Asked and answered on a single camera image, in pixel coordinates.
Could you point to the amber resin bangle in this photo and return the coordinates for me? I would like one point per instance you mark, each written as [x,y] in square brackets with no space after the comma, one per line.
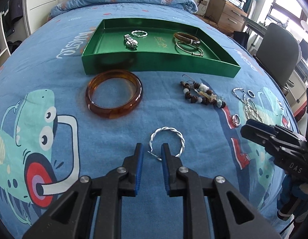
[117,112]

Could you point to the green jewelry tray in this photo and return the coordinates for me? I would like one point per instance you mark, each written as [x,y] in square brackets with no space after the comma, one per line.
[141,44]

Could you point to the twisted silver bangle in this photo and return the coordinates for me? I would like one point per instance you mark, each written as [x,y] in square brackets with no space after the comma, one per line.
[170,129]

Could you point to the wooden nightstand drawers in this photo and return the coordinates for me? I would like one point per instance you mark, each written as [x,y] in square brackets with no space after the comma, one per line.
[225,15]

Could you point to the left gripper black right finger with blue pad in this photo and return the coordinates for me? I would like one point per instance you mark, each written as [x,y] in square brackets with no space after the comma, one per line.
[212,208]

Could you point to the dark tote bag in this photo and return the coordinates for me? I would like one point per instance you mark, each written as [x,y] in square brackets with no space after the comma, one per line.
[241,38]

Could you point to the brown horn bangle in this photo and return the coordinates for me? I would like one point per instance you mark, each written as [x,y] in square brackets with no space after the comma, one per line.
[187,38]

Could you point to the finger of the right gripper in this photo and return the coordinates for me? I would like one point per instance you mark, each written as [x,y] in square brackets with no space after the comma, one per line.
[257,132]

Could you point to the white wardrobe shelves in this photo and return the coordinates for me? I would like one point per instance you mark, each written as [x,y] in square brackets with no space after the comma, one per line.
[18,20]

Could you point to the grey office chair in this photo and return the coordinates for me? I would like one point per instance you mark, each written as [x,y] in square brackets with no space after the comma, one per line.
[278,54]

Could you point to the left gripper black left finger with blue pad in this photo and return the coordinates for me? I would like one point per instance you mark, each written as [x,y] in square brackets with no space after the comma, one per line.
[92,207]

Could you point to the thin silver bangle pair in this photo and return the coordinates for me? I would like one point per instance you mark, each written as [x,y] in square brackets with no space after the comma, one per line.
[190,49]

